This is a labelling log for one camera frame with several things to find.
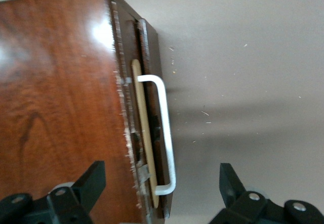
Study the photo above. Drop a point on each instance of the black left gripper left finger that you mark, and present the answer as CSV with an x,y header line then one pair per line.
x,y
86,183

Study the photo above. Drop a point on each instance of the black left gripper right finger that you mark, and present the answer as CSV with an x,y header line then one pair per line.
x,y
229,183

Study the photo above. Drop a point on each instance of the dark brown wooden cabinet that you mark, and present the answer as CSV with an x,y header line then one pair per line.
x,y
58,95

